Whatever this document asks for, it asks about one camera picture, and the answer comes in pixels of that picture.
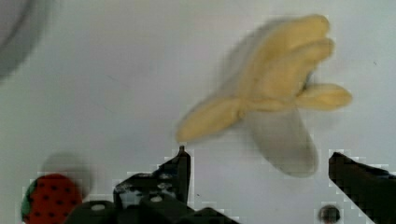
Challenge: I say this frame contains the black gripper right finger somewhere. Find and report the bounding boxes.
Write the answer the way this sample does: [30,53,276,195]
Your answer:
[328,152,396,224]

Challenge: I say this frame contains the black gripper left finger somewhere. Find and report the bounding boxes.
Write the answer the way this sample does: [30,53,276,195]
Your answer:
[64,146,239,224]

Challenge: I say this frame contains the peeled yellow toy banana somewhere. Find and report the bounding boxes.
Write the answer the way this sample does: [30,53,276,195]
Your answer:
[176,14,352,178]

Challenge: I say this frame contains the lavender round plate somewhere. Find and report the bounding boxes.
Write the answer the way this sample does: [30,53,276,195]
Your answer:
[0,0,35,77]

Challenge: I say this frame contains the red toy strawberry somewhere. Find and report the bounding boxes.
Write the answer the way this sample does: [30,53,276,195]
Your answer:
[21,174,82,224]

